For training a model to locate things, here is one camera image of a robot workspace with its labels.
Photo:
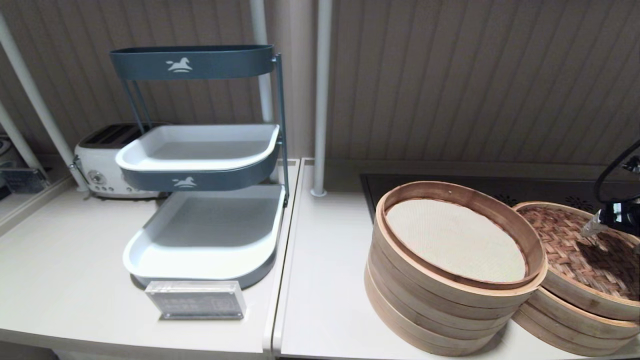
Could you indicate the teal and white rack tray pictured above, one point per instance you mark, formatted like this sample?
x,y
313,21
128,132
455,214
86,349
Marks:
x,y
225,65
200,150

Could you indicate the white upright support pole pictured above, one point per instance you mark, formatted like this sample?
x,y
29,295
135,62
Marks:
x,y
260,25
322,100

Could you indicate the cream steamer liner cloth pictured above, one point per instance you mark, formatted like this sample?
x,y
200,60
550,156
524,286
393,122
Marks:
x,y
455,240

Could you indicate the teal metal rack frame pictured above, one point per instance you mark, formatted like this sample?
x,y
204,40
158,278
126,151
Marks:
x,y
281,110

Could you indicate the white retro toaster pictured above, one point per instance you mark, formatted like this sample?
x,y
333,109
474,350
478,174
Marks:
x,y
100,165

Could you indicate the small dark acrylic sign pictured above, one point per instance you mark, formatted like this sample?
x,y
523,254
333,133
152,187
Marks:
x,y
25,181

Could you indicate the grey square plastic tray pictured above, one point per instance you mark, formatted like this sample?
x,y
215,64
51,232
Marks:
x,y
210,225

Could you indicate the white slanted support pole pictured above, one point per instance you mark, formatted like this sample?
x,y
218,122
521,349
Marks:
x,y
15,135
35,95

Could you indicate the bamboo steamer basket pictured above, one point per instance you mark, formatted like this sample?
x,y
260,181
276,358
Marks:
x,y
440,346
440,322
450,191
575,340

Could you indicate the woven bamboo steamer lid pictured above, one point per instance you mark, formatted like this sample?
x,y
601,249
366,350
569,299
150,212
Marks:
x,y
555,235

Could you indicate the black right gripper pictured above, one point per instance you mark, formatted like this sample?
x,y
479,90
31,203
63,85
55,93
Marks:
x,y
625,216

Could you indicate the black induction cooktop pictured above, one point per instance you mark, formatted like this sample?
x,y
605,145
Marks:
x,y
550,192

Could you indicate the clear acrylic warning sign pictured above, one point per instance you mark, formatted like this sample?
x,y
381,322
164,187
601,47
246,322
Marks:
x,y
195,302

